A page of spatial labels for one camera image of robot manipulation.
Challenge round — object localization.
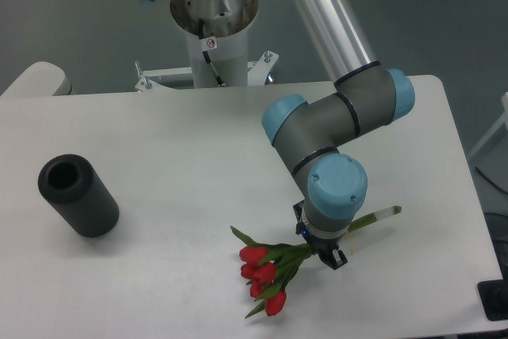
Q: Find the white chair armrest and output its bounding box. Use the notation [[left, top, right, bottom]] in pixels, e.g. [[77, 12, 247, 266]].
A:
[[1, 61, 73, 99]]

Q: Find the black device at table edge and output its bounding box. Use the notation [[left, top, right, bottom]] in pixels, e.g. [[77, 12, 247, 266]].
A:
[[477, 279, 507, 322]]

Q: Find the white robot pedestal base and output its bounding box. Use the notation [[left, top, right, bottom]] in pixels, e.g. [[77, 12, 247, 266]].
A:
[[135, 0, 279, 91]]

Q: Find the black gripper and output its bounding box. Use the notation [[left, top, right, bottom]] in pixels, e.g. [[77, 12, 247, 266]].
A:
[[293, 201, 348, 269]]

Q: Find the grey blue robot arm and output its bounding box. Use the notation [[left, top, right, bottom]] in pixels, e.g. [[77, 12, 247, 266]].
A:
[[141, 0, 415, 268]]

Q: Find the black cable on pedestal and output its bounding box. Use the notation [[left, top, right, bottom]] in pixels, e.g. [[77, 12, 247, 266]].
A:
[[198, 17, 227, 88]]

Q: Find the white furniture at right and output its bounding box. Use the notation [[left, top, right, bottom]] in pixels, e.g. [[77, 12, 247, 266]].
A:
[[466, 93, 507, 163]]

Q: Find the red tulip bouquet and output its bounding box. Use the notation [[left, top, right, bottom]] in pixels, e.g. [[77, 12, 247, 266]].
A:
[[229, 205, 402, 319]]

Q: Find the black ribbed cylindrical vase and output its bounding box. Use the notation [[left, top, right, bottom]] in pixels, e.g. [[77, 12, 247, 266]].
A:
[[37, 154, 119, 237]]

